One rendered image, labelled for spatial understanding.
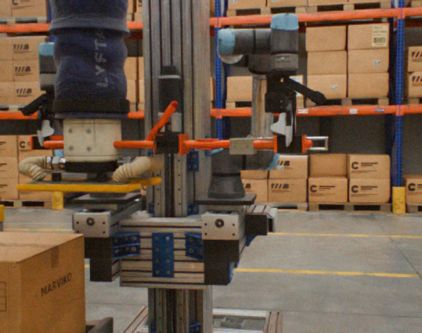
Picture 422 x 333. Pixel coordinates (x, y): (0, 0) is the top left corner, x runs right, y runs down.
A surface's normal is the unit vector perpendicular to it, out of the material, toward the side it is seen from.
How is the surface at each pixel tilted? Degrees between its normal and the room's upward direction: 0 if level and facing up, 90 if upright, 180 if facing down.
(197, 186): 90
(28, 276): 90
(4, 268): 90
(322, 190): 90
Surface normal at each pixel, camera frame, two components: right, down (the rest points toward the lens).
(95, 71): 0.37, -0.21
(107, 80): 0.63, -0.15
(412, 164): -0.16, 0.06
